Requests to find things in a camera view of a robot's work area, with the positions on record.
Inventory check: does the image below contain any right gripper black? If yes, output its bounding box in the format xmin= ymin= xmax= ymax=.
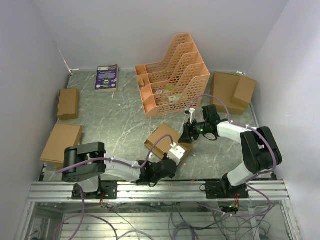
xmin=178 ymin=117 xmax=209 ymax=144

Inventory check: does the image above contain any cardboard box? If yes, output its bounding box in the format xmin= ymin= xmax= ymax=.
xmin=210 ymin=72 xmax=257 ymax=116
xmin=57 ymin=88 xmax=80 ymax=121
xmin=40 ymin=122 xmax=83 ymax=170
xmin=144 ymin=123 xmax=194 ymax=159

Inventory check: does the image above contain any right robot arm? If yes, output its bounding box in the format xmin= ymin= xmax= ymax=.
xmin=178 ymin=104 xmax=282 ymax=198

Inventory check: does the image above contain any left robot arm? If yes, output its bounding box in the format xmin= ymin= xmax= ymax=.
xmin=56 ymin=142 xmax=185 ymax=199

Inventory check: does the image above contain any green boxed item in organizer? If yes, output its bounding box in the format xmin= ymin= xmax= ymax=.
xmin=168 ymin=95 xmax=181 ymax=103

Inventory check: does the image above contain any peach plastic file organizer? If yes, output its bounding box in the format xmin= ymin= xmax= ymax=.
xmin=135 ymin=33 xmax=210 ymax=118

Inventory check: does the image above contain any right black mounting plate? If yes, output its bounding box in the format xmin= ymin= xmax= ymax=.
xmin=204 ymin=180 xmax=249 ymax=199

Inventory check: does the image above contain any black mounting plate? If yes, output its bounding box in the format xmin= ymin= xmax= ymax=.
xmin=71 ymin=178 xmax=118 ymax=200
xmin=204 ymin=180 xmax=249 ymax=199

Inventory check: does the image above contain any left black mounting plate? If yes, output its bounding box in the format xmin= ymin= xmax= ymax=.
xmin=71 ymin=178 xmax=118 ymax=200

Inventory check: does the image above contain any purple book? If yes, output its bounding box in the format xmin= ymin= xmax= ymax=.
xmin=94 ymin=64 xmax=119 ymax=92

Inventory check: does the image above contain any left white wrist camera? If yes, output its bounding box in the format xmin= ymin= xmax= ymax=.
xmin=167 ymin=142 xmax=186 ymax=166

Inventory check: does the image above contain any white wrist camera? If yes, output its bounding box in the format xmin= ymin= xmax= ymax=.
xmin=167 ymin=142 xmax=186 ymax=166
xmin=184 ymin=107 xmax=196 ymax=125

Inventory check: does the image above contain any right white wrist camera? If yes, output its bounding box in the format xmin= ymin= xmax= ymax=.
xmin=184 ymin=107 xmax=196 ymax=125

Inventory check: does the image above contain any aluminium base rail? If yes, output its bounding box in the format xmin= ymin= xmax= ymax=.
xmin=27 ymin=180 xmax=290 ymax=203

